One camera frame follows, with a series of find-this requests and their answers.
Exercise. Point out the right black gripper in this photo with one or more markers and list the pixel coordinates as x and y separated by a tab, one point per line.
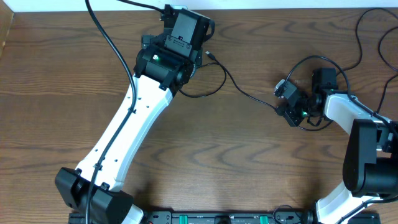
288	111

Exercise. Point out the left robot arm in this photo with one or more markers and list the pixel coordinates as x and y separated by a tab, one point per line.
165	63

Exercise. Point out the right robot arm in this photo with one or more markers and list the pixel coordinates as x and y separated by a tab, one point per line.
370	164

